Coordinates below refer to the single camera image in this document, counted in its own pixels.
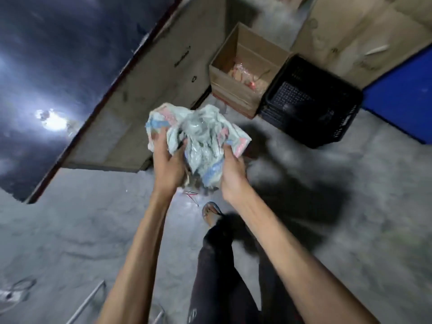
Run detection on person's left hand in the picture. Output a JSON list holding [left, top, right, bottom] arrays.
[[152, 128, 189, 196]]

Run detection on blue panel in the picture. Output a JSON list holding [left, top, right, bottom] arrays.
[[362, 44, 432, 145]]

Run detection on dark glossy table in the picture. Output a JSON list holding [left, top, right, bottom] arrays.
[[0, 0, 189, 204]]

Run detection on open cardboard box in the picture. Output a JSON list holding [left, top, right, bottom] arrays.
[[209, 22, 293, 119]]

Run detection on large cardboard carton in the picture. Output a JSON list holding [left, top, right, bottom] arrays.
[[292, 0, 432, 90]]

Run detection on black plastic crate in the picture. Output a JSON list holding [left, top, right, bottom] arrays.
[[257, 54, 364, 149]]

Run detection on clear packets of snacks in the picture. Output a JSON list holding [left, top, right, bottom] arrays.
[[228, 63, 272, 95]]

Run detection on person's right hand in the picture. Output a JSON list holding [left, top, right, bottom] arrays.
[[219, 145, 250, 203]]

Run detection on person's sandal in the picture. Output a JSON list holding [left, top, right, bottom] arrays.
[[202, 202, 224, 228]]

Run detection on person's left forearm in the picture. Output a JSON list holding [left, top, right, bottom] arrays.
[[96, 189, 176, 324]]

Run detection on white plastic bag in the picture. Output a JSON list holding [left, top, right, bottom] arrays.
[[146, 103, 252, 190]]

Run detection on large flat cardboard sheet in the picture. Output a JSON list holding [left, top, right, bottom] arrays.
[[62, 0, 227, 173]]

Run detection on person's black trousers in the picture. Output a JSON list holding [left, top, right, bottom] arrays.
[[188, 215, 304, 324]]

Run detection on metal frame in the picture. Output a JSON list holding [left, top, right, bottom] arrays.
[[66, 280, 166, 324]]

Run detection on person's right forearm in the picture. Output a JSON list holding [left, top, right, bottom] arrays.
[[224, 185, 382, 324]]

